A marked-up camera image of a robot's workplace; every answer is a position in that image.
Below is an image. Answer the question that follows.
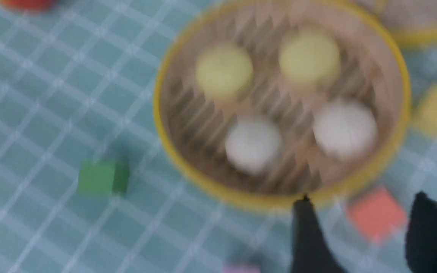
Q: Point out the green checkered tablecloth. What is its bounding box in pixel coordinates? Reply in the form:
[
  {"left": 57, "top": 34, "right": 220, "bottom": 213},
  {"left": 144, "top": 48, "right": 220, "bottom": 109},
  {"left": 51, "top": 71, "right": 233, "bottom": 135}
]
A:
[{"left": 0, "top": 0, "right": 437, "bottom": 273}]

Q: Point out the bamboo steamer tray yellow rim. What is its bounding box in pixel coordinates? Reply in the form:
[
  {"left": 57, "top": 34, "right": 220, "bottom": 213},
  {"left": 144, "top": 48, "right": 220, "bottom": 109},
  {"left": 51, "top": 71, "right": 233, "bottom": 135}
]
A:
[{"left": 153, "top": 0, "right": 411, "bottom": 212}]

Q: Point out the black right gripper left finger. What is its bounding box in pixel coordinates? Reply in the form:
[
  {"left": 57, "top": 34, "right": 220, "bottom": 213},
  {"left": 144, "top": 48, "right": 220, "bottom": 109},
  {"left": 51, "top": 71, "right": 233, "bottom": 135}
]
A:
[{"left": 290, "top": 195, "right": 345, "bottom": 273}]

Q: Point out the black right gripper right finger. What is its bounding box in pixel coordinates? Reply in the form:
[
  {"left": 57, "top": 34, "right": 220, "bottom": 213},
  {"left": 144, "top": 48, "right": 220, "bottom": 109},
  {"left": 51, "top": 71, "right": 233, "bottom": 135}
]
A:
[{"left": 405, "top": 191, "right": 437, "bottom": 273}]

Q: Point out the white bun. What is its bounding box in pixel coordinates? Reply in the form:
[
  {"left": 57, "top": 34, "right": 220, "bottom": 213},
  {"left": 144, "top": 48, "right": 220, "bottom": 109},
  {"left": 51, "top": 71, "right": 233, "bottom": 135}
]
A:
[
  {"left": 224, "top": 116, "right": 283, "bottom": 175},
  {"left": 312, "top": 100, "right": 378, "bottom": 161}
]

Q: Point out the red pomegranate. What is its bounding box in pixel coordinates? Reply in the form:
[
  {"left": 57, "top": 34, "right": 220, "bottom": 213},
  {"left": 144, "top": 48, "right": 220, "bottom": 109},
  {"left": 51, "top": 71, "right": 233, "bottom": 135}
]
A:
[{"left": 0, "top": 0, "right": 57, "bottom": 13}]

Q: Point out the orange cube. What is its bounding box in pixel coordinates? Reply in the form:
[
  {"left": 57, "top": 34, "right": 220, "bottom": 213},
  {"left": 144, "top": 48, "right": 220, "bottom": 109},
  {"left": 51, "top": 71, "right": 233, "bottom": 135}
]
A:
[{"left": 347, "top": 187, "right": 407, "bottom": 244}]

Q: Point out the pink cube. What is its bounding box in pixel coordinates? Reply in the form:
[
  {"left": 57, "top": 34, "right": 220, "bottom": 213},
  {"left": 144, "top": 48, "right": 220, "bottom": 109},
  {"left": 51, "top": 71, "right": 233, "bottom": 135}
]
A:
[{"left": 222, "top": 264, "right": 261, "bottom": 273}]

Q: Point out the woven bamboo steamer lid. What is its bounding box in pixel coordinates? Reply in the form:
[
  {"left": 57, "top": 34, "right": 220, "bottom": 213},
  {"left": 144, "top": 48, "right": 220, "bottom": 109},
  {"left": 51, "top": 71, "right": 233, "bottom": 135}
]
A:
[{"left": 349, "top": 0, "right": 437, "bottom": 48}]

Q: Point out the green cube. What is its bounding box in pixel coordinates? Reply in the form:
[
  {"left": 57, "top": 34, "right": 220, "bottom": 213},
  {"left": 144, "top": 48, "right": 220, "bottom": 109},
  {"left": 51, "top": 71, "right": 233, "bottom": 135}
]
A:
[{"left": 77, "top": 161, "right": 130, "bottom": 195}]

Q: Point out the yellow bun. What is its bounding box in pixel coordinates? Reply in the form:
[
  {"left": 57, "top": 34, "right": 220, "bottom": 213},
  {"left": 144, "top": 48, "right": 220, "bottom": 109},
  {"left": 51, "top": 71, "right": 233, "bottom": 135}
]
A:
[
  {"left": 195, "top": 43, "right": 254, "bottom": 100},
  {"left": 278, "top": 29, "right": 341, "bottom": 85}
]

